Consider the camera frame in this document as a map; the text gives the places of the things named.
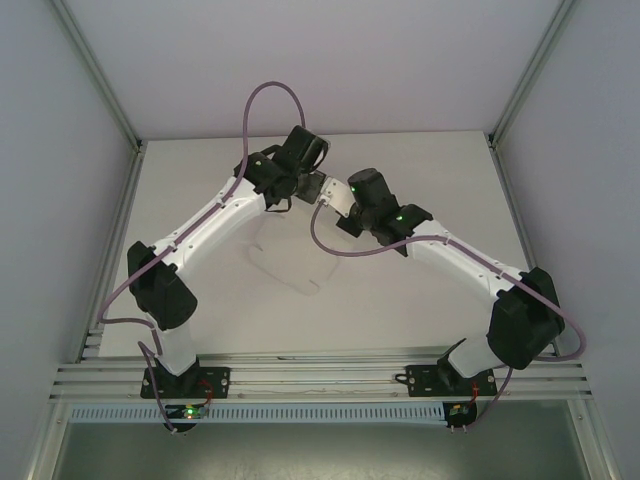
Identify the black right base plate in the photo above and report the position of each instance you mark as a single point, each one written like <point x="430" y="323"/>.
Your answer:
<point x="420" y="382"/>

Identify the left circuit board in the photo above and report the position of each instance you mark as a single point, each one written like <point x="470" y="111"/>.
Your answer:
<point x="190" y="412"/>

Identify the aluminium right side rail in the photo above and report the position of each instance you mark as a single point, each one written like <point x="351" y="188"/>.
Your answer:
<point x="515" y="215"/>

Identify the aluminium left side rail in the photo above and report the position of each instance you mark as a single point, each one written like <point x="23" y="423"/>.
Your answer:
<point x="118" y="225"/>

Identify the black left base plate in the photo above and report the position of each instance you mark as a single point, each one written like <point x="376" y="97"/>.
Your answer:
<point x="220" y="382"/>

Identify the aluminium left frame post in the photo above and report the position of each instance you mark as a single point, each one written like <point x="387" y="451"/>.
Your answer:
<point x="100" y="75"/>

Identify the aluminium rail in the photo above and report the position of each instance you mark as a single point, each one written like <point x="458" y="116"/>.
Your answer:
<point x="515" y="215"/>
<point x="118" y="225"/>

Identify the aluminium frame post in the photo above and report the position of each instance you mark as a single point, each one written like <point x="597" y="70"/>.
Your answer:
<point x="532" y="75"/>
<point x="100" y="75"/>

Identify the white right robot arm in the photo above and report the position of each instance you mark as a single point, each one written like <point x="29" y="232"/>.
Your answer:
<point x="465" y="265"/>

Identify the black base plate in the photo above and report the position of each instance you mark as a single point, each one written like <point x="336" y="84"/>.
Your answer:
<point x="420" y="382"/>
<point x="220" y="382"/>

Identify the aluminium right frame post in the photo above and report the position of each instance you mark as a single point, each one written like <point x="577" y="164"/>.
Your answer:
<point x="532" y="75"/>

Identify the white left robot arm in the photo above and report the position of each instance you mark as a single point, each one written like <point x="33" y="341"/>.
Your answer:
<point x="200" y="235"/>

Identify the circuit board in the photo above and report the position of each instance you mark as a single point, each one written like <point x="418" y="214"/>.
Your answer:
<point x="190" y="412"/>
<point x="459" y="411"/>

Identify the right circuit board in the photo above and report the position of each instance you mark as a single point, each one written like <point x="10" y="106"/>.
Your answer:
<point x="459" y="411"/>

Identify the aluminium rail beam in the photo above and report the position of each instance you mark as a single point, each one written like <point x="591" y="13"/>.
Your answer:
<point x="310" y="380"/>

